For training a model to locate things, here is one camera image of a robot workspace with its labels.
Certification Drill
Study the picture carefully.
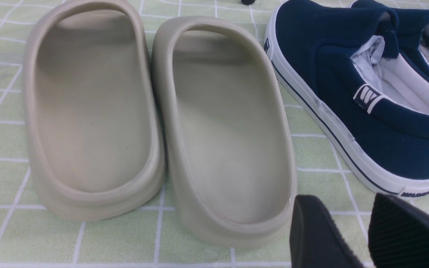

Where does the tan foam slide left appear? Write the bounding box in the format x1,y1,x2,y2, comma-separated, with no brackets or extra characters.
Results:
22,0,166,221

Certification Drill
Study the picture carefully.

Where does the navy slip-on sneaker left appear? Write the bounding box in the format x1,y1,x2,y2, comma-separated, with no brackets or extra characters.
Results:
264,0,429,199

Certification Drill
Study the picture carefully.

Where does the tan foam slide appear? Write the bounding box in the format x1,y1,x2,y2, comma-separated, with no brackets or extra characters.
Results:
22,0,166,221
151,16,297,248

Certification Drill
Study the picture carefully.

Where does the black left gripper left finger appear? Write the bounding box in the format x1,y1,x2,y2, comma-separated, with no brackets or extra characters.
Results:
289,195,364,268

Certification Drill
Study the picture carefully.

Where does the tan foam slide right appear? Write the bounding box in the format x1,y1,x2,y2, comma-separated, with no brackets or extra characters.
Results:
151,16,297,248

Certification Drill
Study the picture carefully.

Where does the navy slip-on sneaker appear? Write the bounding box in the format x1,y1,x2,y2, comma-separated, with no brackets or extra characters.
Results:
264,0,429,199
350,0,429,185

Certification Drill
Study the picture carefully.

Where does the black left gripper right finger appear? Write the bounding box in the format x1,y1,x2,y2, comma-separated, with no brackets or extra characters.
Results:
368,193,429,268

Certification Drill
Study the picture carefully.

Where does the navy slip-on sneaker right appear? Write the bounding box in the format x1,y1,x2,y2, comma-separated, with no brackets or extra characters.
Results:
350,0,429,185

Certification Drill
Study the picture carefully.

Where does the metal shoe rack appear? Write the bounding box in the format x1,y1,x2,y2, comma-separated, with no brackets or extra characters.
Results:
241,0,256,6

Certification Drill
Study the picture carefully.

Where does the green checkered mat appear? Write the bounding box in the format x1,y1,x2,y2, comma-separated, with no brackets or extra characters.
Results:
0,0,429,268

